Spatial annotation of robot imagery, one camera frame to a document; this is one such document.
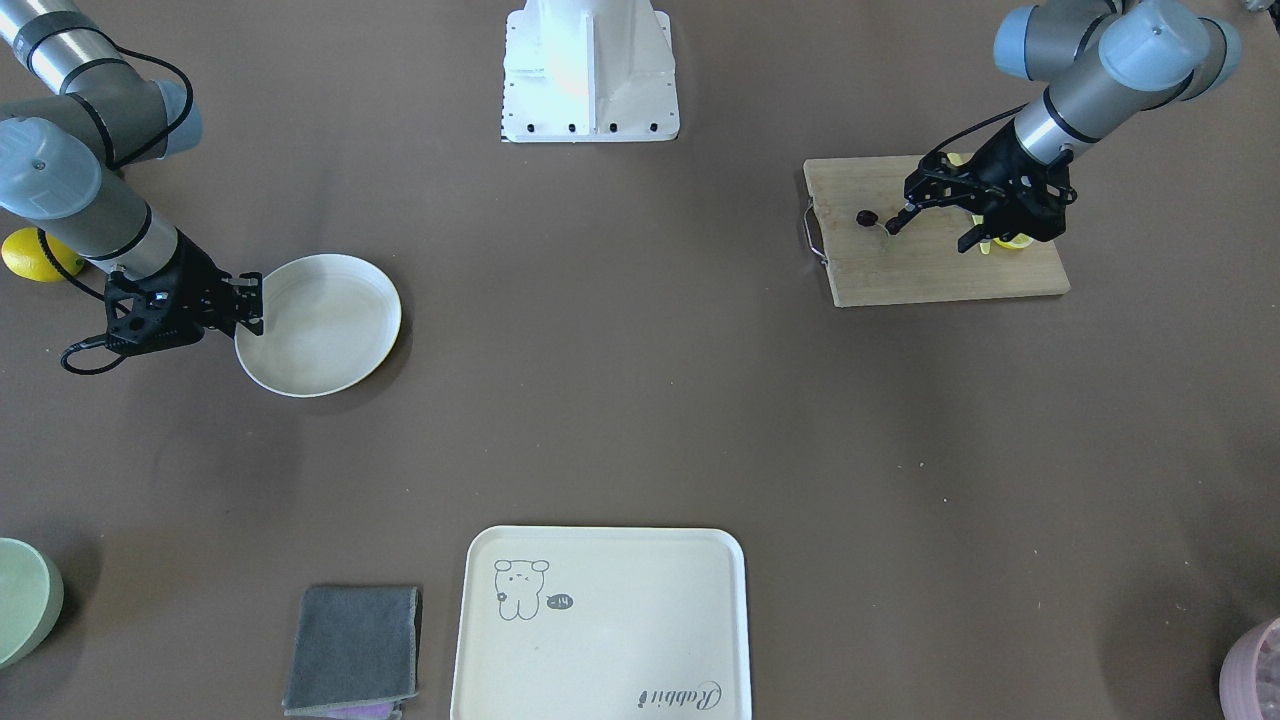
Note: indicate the upper lemon slice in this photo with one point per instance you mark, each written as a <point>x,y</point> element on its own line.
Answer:
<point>1017,242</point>

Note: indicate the cream round plate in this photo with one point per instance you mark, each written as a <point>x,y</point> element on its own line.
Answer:
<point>330,320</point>

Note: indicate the wooden cutting board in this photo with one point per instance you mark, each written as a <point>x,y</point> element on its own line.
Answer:
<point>866,266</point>

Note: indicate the cream rabbit tray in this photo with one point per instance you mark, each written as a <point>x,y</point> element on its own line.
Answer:
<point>603,623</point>

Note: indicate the dark red cherry pair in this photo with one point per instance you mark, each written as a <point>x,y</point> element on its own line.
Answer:
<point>870,219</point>

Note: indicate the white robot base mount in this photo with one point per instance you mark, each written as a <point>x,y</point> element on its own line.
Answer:
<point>589,71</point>

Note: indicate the black gripper near plate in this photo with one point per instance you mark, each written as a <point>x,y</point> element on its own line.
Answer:
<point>197,275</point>

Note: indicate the grey robot arm with cherry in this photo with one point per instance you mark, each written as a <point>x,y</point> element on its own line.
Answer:
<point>1101,63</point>

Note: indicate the yellow plastic knife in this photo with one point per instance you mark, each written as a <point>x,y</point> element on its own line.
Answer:
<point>985,245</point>

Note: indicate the black gripper over board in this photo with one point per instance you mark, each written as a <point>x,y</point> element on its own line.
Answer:
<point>1001,163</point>

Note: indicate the grey folded cloth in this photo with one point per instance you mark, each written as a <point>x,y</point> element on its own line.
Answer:
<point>355,652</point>

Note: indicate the grey robot arm near plate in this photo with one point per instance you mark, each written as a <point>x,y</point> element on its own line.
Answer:
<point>63,157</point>

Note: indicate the upper whole lemon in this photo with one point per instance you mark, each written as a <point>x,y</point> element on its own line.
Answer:
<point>23,255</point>

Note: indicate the green bowl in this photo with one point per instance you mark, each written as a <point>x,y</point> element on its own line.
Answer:
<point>32,594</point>

